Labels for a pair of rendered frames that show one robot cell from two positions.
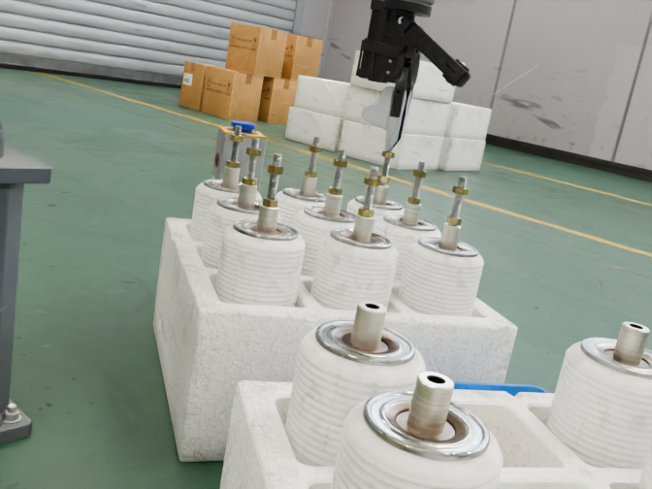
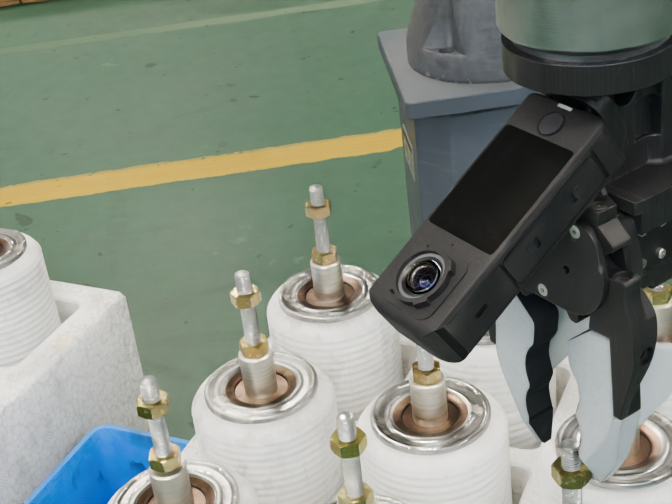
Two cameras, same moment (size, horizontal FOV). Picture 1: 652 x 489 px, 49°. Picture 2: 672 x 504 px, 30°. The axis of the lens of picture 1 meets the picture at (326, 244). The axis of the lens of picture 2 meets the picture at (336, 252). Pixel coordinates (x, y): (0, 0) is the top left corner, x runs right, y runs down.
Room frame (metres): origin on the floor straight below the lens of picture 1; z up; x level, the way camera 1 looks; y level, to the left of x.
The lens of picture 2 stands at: (1.36, -0.47, 0.74)
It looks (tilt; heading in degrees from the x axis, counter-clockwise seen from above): 30 degrees down; 136
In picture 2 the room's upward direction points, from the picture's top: 7 degrees counter-clockwise
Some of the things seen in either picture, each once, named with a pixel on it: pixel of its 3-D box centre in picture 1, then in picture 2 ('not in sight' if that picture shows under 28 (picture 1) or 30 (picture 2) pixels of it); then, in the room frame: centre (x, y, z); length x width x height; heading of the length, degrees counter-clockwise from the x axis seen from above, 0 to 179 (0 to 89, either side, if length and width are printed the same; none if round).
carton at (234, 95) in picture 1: (232, 94); not in sight; (4.73, 0.78, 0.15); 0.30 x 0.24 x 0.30; 48
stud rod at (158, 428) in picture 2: (456, 206); (159, 433); (0.87, -0.15, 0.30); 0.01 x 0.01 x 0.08
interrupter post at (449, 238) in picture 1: (449, 238); (171, 488); (0.87, -0.15, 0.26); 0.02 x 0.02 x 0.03
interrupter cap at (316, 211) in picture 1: (331, 214); (430, 415); (0.94, 0.00, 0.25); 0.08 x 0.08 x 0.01
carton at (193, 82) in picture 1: (209, 87); not in sight; (4.98, 0.99, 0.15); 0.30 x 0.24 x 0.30; 137
